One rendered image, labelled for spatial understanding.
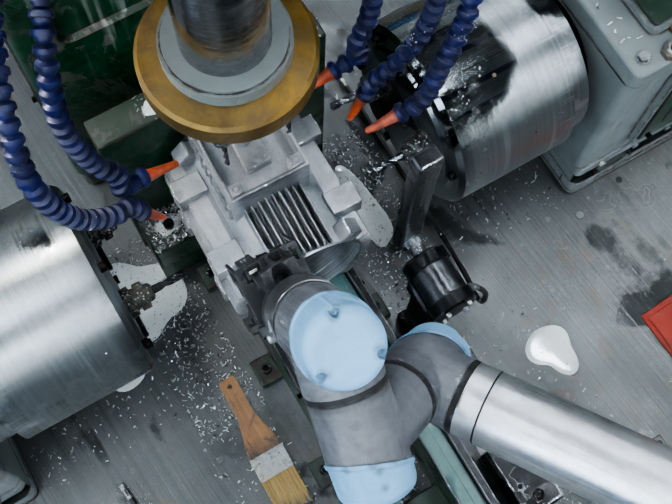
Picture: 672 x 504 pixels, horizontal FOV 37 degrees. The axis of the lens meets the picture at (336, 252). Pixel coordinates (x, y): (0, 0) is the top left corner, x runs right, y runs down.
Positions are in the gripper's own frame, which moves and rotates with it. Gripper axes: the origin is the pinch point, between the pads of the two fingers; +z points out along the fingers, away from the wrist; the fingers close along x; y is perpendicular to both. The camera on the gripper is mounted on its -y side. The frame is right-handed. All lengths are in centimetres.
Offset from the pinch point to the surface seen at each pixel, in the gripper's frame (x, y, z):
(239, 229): -1.1, 7.1, 5.0
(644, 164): -62, -17, 23
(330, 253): -11.0, -2.8, 12.7
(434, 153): -20.4, 8.2, -14.3
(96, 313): 17.5, 7.8, -2.1
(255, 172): -5.6, 12.4, 3.7
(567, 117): -42.7, 1.0, 0.5
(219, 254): 2.4, 5.7, 4.5
